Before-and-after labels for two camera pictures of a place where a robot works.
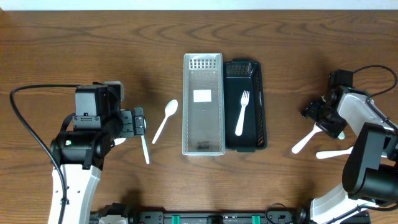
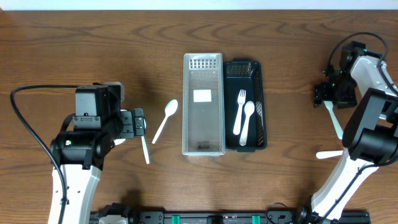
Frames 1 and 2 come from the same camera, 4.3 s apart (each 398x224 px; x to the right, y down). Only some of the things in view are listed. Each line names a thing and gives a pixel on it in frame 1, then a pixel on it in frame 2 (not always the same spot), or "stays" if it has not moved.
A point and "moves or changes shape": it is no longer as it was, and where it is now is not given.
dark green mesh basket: x=243 y=74 stays
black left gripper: x=127 y=130 stays
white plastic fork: x=244 y=102 moves or changes shape
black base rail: x=275 y=214 stays
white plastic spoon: x=300 y=145 -> x=249 y=109
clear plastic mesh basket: x=203 y=106 stays
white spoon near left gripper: x=170 y=108 stays
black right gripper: x=332 y=130 -> x=321 y=93
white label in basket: x=202 y=96 stays
